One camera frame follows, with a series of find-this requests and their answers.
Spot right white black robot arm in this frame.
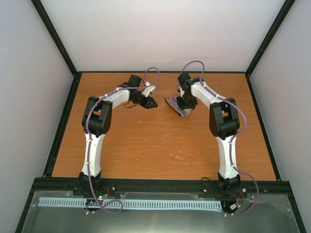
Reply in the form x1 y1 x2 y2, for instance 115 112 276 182
176 73 241 196

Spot black frame post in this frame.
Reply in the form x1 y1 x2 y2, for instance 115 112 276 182
31 0 78 76
245 0 295 78

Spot pink transparent sunglasses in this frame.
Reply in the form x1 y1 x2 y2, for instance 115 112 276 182
170 96 191 117

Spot metal front plate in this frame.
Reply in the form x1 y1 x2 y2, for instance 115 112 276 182
22 191 299 233

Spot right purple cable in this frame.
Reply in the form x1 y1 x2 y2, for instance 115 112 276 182
179 60 259 217

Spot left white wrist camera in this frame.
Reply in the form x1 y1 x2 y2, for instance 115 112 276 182
142 81 157 97

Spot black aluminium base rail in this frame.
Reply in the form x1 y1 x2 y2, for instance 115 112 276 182
33 177 291 197

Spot left black frame post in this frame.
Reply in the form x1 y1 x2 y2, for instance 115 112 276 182
31 0 78 76

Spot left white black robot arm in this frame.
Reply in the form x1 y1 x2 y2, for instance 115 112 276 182
79 75 157 196

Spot plaid glasses case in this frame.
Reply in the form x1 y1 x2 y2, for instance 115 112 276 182
164 95 192 117

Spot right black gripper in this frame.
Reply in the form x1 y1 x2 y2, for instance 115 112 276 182
176 94 198 110

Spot right black frame post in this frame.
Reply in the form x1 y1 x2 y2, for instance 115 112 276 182
245 0 295 78

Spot light blue slotted cable duct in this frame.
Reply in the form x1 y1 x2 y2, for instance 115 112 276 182
37 197 222 212

